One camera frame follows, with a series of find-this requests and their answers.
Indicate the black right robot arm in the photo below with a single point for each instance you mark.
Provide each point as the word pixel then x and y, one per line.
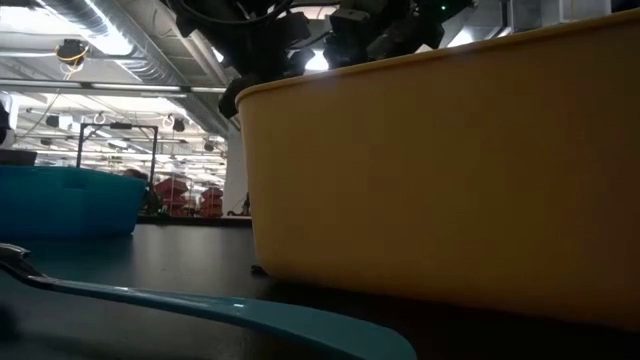
pixel 410 35

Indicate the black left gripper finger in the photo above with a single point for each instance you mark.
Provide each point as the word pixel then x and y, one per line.
pixel 232 97

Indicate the red storage rack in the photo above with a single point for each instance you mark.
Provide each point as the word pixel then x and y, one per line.
pixel 172 190
pixel 212 200

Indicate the black ceiling spotlight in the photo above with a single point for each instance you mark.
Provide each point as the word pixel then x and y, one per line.
pixel 209 146
pixel 179 125

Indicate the person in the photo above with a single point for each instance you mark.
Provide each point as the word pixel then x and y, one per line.
pixel 135 174

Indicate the long metal ceiling rail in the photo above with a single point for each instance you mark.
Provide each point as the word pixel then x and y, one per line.
pixel 135 87

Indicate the black background rig frame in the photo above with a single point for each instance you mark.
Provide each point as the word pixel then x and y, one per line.
pixel 120 125

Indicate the yellow plastic bin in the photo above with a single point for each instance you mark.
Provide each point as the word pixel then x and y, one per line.
pixel 425 175

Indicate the teal plastic bin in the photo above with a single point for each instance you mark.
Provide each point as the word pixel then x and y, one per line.
pixel 65 200

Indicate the silver ventilation duct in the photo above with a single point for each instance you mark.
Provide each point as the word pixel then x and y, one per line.
pixel 150 65

